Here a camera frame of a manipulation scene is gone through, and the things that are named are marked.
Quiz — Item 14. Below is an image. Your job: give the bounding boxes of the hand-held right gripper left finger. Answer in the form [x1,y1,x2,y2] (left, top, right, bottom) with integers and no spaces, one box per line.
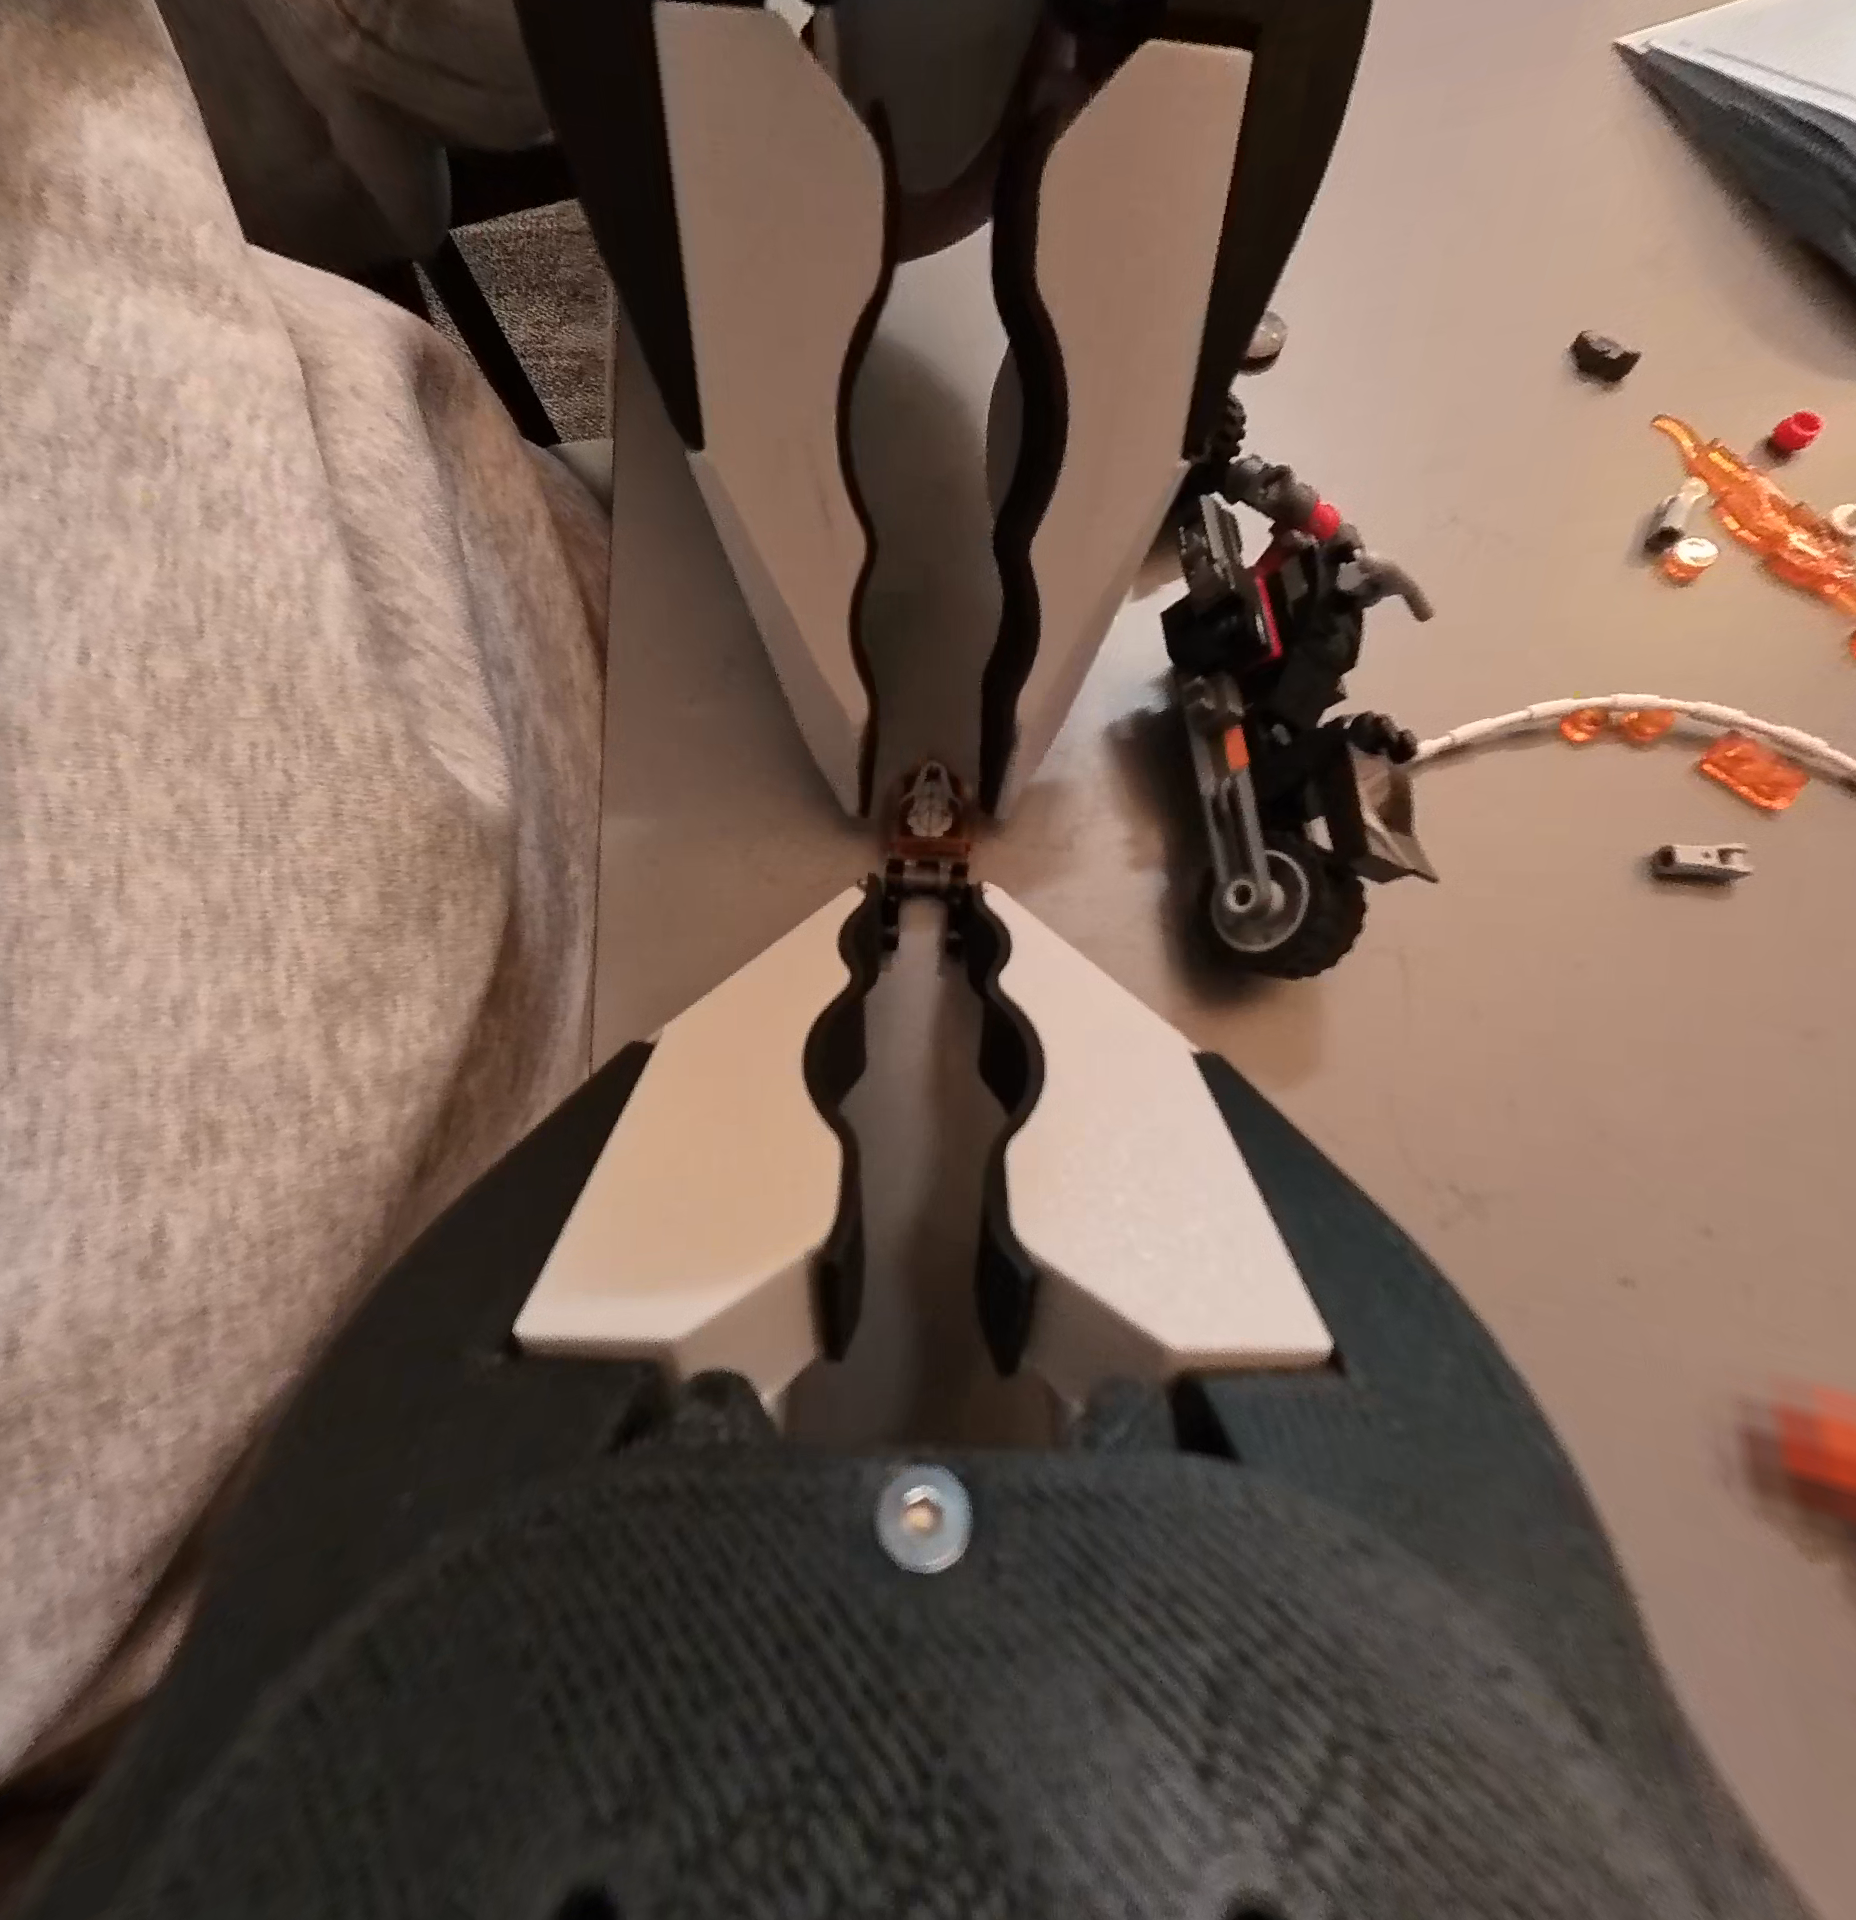
[510,881,893,1438]

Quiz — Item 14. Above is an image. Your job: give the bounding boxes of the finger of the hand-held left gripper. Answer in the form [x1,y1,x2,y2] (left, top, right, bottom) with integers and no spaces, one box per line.
[649,0,896,824]
[982,38,1256,824]

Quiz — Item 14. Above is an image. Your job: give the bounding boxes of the black lego motorcycle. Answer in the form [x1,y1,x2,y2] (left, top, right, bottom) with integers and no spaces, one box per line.
[1161,392,1442,981]

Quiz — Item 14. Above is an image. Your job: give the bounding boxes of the white lego chain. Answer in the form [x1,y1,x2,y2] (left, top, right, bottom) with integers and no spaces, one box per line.
[1411,690,1856,803]

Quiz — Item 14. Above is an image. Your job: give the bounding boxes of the branched orange lego flame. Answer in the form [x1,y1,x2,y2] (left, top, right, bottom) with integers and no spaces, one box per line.
[1649,415,1856,619]

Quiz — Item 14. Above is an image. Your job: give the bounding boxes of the orange rectangular lego tile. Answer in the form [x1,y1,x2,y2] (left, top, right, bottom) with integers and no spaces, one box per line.
[1697,731,1810,813]

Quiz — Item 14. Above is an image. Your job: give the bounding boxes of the lego instruction booklet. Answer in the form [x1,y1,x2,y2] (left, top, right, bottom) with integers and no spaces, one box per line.
[1616,0,1856,350]

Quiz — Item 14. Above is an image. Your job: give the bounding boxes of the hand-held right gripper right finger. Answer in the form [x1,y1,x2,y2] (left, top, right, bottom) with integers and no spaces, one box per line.
[959,881,1340,1438]

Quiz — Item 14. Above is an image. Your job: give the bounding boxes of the black flaming lego minifigure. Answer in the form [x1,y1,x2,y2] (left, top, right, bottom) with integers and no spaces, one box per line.
[1738,1384,1856,1509]

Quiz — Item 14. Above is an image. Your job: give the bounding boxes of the black chair frame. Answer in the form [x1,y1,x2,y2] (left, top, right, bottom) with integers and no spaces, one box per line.
[402,226,572,447]

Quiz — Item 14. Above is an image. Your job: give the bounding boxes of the small black lego assembly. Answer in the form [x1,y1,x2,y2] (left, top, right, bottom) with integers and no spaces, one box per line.
[868,757,982,962]

